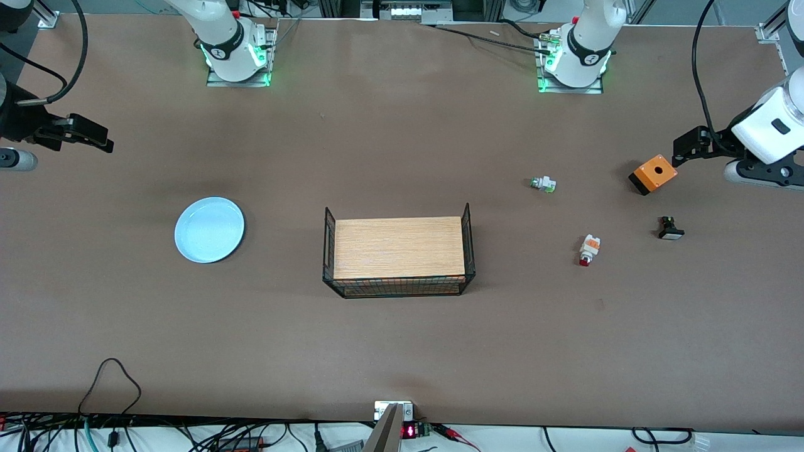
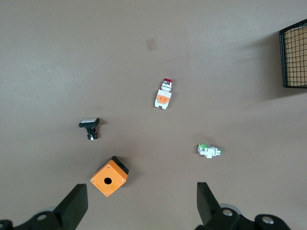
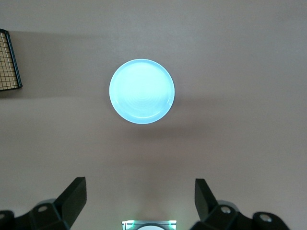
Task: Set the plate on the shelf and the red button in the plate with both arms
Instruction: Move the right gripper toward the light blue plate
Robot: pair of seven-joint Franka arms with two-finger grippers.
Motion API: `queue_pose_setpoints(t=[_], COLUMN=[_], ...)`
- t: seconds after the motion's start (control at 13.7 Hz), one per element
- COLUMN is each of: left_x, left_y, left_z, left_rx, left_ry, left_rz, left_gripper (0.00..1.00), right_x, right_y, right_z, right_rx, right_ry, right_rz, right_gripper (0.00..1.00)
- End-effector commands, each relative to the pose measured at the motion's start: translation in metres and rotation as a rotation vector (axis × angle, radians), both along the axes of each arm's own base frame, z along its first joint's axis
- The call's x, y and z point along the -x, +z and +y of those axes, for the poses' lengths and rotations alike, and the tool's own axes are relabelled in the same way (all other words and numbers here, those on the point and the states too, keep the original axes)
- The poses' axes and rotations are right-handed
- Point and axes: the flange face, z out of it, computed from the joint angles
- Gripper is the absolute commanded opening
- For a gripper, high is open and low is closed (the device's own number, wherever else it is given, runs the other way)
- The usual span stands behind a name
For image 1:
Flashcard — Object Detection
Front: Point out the light blue round plate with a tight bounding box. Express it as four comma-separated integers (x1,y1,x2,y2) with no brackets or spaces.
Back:
175,196,246,264

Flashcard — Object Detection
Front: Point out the orange button box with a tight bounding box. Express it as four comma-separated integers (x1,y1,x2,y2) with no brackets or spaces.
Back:
629,154,679,196

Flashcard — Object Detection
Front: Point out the light wooden board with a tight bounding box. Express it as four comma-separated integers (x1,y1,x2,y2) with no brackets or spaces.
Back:
334,217,466,280

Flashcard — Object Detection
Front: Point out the grey power strip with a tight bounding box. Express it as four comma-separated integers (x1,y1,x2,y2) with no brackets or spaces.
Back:
361,0,453,23

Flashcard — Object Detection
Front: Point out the black power adapter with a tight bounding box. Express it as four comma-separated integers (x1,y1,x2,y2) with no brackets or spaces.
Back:
217,436,266,452

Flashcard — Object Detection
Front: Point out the red clip lead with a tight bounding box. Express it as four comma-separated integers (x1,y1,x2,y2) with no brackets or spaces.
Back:
432,423,481,452

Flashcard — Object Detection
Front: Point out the grey metal bar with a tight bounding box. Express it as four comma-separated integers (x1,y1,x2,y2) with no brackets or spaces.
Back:
363,404,403,452

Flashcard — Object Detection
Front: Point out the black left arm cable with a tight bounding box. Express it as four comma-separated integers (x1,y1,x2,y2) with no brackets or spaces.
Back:
691,0,729,148

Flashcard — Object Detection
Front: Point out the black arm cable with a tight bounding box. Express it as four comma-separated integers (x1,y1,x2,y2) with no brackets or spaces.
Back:
691,0,729,148
18,0,89,106

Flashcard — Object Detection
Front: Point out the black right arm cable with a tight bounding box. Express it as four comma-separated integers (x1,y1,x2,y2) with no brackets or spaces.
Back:
18,0,89,106

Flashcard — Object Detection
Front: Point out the aluminium frame corner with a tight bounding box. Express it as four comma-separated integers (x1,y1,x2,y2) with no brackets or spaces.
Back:
756,0,804,45
33,0,61,30

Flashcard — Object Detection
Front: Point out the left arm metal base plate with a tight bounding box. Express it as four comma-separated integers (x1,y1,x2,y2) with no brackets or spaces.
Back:
535,35,605,95

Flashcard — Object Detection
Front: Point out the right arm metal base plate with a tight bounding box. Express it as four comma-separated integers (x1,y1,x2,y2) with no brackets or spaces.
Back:
207,26,278,87

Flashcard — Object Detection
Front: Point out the black cable across table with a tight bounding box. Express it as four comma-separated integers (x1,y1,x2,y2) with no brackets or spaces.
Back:
421,23,557,54

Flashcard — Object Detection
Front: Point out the thin black looped cable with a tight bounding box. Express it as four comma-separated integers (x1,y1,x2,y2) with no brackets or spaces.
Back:
78,358,142,418

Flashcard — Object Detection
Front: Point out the black coiled cable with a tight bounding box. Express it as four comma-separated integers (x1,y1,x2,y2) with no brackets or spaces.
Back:
631,427,695,446

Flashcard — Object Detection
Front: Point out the black wire basket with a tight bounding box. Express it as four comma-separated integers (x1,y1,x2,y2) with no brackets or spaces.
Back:
322,203,476,299

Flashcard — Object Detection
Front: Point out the small metal bracket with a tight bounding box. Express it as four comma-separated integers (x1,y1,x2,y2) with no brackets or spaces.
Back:
374,401,415,421

